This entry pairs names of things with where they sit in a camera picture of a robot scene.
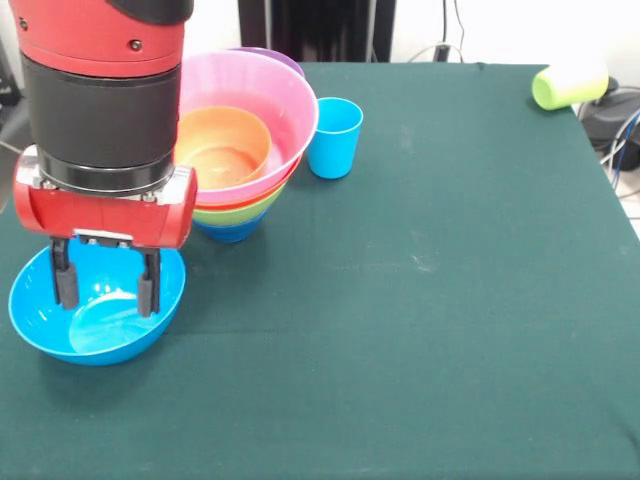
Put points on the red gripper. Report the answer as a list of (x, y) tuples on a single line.
[(110, 220)]

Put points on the green bowl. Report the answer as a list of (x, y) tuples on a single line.
[(235, 216)]

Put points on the large orange bowl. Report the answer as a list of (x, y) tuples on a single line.
[(250, 200)]

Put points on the small orange bowl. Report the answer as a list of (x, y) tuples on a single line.
[(225, 135)]

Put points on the large pink bowl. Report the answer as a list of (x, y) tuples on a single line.
[(280, 100)]

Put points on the large light blue bowl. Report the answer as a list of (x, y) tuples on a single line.
[(110, 335)]

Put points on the small dark blue bowl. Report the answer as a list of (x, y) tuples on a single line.
[(230, 232)]

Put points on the grey chair base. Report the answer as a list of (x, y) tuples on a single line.
[(12, 120), (615, 115)]

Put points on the dark green table cloth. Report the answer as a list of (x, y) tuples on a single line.
[(300, 400)]

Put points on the light blue cup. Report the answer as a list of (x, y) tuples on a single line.
[(332, 150)]

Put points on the purple bowl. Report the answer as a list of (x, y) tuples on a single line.
[(282, 59)]

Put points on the black power plug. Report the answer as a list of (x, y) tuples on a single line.
[(442, 51)]

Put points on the light green cup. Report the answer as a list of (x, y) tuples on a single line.
[(575, 80)]

